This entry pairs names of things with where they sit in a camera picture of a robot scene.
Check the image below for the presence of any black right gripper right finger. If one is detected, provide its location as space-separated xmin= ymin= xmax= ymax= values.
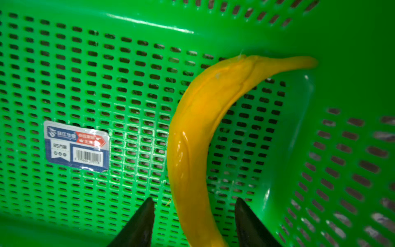
xmin=235 ymin=197 xmax=282 ymax=247

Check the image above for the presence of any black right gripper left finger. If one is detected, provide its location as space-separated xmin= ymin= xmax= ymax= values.
xmin=107 ymin=197 xmax=155 ymax=247

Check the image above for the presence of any orange-yellow single banana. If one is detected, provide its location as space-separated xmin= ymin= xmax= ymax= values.
xmin=167 ymin=55 xmax=318 ymax=247

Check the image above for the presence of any basket barcode label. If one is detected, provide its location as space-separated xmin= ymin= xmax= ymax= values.
xmin=43 ymin=120 xmax=111 ymax=172

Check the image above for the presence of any green plastic perforated basket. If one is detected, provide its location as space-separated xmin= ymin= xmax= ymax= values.
xmin=1 ymin=1 xmax=395 ymax=247

